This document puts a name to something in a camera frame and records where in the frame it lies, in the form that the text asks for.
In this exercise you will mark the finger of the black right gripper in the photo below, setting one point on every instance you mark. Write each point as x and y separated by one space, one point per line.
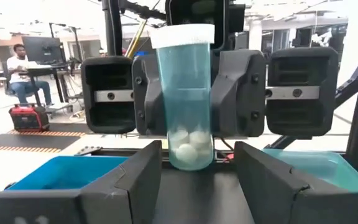
149 102
238 93

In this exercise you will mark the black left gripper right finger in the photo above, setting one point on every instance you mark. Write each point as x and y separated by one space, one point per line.
291 205

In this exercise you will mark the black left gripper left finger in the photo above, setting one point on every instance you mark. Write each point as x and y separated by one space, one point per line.
104 205

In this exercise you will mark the blue-tinted pill bottle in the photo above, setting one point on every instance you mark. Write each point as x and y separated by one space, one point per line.
185 77

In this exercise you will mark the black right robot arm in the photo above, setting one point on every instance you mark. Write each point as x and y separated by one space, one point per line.
237 18

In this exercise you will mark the blue plastic bin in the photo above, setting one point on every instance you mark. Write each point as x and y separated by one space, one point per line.
67 174

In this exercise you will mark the teal plastic bin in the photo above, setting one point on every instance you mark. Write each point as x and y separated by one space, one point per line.
328 168

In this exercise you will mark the yellow stick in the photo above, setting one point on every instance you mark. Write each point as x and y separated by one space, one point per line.
137 39

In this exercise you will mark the black vertical pole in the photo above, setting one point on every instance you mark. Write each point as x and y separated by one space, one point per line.
113 28

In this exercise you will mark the red connector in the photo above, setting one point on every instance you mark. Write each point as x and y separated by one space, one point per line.
230 157

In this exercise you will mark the black office desk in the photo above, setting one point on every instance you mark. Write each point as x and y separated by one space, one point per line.
42 71

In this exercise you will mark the black computer monitor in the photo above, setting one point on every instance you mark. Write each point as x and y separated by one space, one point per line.
42 49

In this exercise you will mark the red and black box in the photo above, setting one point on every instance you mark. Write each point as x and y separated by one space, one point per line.
28 118

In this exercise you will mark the black table mat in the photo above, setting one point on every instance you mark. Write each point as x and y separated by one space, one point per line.
197 199

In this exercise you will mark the person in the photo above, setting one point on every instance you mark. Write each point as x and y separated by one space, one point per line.
15 67

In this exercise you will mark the black hazard-striped floor mat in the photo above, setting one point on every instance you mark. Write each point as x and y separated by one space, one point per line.
26 141

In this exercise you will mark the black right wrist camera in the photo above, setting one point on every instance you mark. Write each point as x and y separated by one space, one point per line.
197 12

